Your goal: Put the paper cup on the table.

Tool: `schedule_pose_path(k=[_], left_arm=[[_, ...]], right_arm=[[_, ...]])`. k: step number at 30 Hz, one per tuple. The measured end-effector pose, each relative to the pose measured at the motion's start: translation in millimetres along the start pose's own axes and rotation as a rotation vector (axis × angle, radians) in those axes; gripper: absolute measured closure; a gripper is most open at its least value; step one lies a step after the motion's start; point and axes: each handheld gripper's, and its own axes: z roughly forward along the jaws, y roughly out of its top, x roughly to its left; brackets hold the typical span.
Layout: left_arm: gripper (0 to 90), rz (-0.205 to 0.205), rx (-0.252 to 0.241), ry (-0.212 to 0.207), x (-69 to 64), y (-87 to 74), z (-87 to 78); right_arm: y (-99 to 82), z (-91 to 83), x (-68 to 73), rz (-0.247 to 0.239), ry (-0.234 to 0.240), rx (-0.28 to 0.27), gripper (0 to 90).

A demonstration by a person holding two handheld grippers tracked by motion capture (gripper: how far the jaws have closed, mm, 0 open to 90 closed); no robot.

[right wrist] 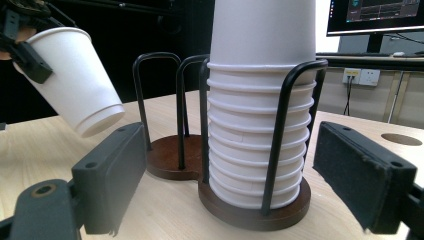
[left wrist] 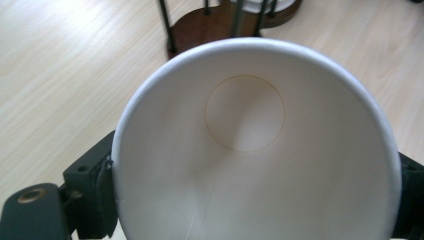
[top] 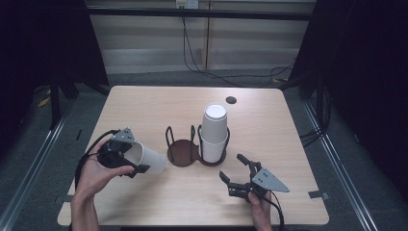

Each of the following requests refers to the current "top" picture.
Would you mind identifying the right hand-held gripper black cable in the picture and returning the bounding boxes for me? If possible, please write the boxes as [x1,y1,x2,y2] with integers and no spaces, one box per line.
[264,190,286,231]

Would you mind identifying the person's right hand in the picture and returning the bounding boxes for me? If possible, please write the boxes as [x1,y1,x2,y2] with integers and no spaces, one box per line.
[247,191,273,231]

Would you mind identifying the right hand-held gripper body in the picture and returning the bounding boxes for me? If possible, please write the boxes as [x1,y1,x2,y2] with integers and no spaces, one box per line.
[227,161,291,203]

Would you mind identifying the person's left hand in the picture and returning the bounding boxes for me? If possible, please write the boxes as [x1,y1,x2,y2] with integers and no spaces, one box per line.
[75,149,136,198]

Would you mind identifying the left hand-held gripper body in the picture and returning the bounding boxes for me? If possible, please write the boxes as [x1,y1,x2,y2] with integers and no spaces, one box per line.
[97,126,138,169]

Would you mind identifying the black curtain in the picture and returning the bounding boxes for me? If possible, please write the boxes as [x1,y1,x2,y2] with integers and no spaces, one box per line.
[282,0,408,193]
[0,0,110,155]

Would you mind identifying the bundle of black cables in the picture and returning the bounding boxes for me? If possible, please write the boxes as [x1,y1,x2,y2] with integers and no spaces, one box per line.
[299,127,325,148]

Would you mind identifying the black wire double cup holder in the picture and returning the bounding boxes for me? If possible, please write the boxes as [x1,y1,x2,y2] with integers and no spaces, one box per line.
[165,124,232,168]

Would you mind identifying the long black floor cable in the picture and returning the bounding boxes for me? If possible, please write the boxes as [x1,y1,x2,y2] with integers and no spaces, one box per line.
[181,15,296,89]

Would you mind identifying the aluminium floor rail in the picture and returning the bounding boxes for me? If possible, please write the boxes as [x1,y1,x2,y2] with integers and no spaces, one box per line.
[0,105,73,231]
[302,102,379,231]

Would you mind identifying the white wall socket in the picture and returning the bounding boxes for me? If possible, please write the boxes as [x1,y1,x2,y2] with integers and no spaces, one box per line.
[175,0,200,10]

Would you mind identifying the single white paper cup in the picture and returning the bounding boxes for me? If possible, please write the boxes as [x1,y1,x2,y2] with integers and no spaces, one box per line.
[123,141,168,176]

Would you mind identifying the stack of white paper cups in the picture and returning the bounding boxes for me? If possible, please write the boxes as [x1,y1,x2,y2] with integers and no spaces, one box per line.
[198,102,230,165]

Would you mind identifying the black metal stand leg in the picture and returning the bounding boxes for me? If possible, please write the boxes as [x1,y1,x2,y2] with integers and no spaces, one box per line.
[48,73,63,131]

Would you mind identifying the yellow tape piece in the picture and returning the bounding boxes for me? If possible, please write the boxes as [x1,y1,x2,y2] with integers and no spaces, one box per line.
[37,95,52,109]

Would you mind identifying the black horizontal metal bar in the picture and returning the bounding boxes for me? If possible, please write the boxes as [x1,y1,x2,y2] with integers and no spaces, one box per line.
[86,7,318,22]

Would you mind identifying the grey tape strip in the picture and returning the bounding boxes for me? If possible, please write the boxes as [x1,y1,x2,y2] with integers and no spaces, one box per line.
[308,190,331,200]
[54,193,74,205]

